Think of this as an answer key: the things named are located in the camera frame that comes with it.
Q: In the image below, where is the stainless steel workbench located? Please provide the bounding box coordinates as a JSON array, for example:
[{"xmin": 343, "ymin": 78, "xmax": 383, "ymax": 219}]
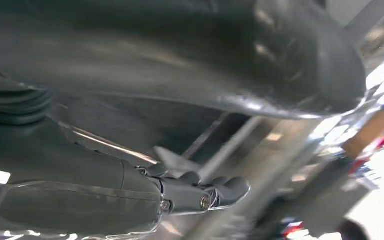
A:
[{"xmin": 152, "ymin": 0, "xmax": 384, "ymax": 240}]

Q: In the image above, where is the brown cardboard box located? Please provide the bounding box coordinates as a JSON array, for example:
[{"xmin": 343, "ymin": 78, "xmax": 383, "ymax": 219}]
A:
[{"xmin": 341, "ymin": 110, "xmax": 384, "ymax": 159}]

